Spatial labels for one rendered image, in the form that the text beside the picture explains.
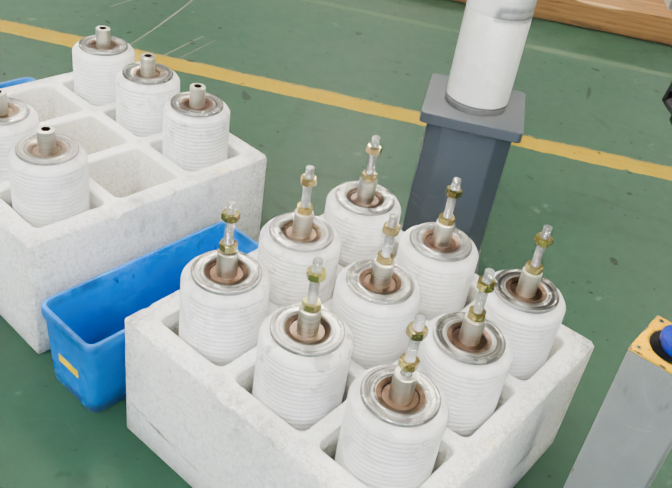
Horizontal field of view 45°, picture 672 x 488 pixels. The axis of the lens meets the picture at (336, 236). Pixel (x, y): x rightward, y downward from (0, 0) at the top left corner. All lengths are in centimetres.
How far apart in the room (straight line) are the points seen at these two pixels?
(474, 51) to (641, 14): 153
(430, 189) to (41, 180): 55
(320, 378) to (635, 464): 32
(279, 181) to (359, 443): 83
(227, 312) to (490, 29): 54
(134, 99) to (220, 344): 50
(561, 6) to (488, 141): 147
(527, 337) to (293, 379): 27
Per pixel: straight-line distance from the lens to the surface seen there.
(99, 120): 130
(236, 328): 86
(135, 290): 113
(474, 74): 116
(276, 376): 80
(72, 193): 107
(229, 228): 83
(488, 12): 113
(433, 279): 94
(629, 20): 264
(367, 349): 89
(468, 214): 124
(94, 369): 101
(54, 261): 107
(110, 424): 106
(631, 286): 147
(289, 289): 93
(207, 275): 86
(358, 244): 100
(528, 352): 93
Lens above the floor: 79
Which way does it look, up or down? 35 degrees down
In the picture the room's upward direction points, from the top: 9 degrees clockwise
